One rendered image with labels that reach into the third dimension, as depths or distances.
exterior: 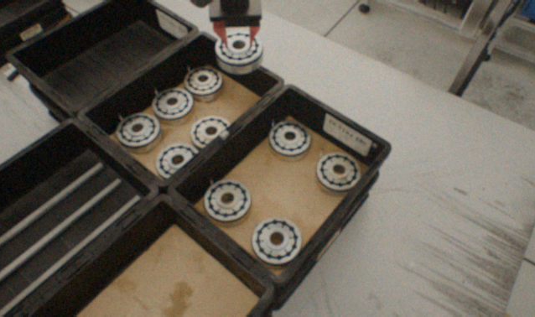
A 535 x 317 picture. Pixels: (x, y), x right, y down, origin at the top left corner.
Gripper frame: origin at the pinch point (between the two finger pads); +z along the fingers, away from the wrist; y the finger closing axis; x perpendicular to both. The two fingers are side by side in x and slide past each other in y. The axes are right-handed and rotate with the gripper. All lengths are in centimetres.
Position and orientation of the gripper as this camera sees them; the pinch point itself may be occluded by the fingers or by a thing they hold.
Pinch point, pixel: (238, 43)
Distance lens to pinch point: 86.1
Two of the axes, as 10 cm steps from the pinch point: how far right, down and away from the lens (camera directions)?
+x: -0.9, -8.4, 5.4
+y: 10.0, -0.7, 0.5
